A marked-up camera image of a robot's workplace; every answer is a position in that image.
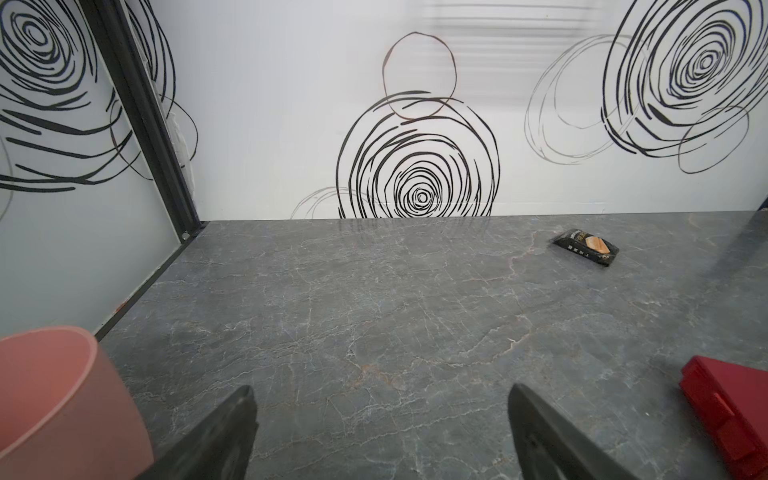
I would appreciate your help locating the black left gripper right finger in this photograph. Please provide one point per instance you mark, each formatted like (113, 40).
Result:
(548, 446)

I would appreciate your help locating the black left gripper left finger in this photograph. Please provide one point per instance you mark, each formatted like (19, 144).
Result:
(219, 447)

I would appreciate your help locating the red jewelry box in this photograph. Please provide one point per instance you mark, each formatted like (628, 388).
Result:
(730, 400)

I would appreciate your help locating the pink plastic cup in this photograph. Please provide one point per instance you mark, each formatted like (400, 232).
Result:
(65, 411)

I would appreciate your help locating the small black snack packet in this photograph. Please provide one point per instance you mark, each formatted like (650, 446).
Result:
(589, 246)

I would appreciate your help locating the black vertical frame post left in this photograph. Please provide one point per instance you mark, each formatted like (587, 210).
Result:
(115, 40)

